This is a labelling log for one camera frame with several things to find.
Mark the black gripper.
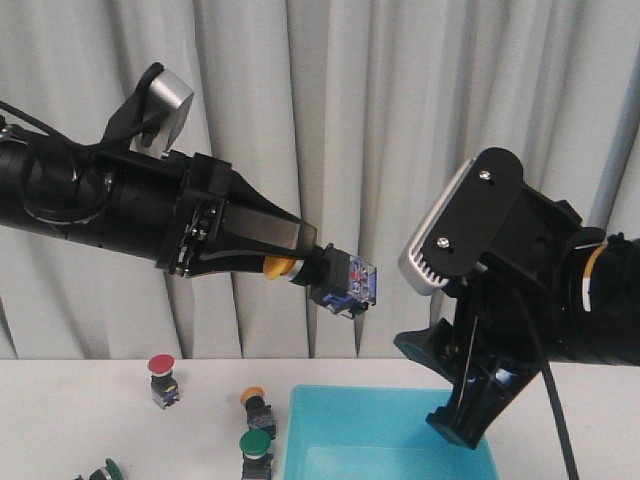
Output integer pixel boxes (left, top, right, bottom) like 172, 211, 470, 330
393, 187, 606, 449
155, 152, 317, 278

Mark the yellow push button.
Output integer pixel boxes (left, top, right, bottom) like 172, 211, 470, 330
240, 386, 277, 439
263, 244, 377, 319

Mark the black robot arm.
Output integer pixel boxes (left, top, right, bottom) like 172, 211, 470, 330
1, 125, 326, 285
193, 180, 639, 449

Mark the light blue plastic box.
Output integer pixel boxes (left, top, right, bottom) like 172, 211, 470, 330
282, 385, 498, 480

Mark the upright red push button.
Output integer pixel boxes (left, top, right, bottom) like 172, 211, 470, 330
147, 354, 180, 410

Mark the grey pleated curtain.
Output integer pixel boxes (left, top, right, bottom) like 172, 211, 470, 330
1, 1, 639, 359

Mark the lying yellow push button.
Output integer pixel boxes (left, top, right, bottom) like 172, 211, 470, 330
240, 386, 277, 439

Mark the upright green push button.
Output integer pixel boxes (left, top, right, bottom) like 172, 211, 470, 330
239, 429, 273, 480

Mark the lying green push button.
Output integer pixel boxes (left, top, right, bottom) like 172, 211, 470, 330
75, 458, 124, 480

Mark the black cable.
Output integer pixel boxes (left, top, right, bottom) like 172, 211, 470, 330
514, 279, 581, 480

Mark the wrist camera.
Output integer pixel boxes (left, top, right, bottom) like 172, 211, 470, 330
398, 147, 524, 296
136, 69, 194, 158

